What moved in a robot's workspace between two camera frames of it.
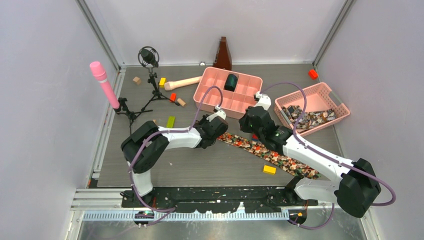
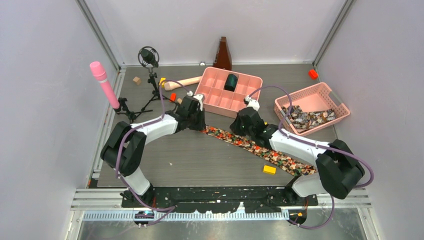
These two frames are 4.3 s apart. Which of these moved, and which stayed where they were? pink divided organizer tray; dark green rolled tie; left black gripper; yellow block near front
Moved: left black gripper
Stayed: dark green rolled tie; pink divided organizer tray; yellow block near front
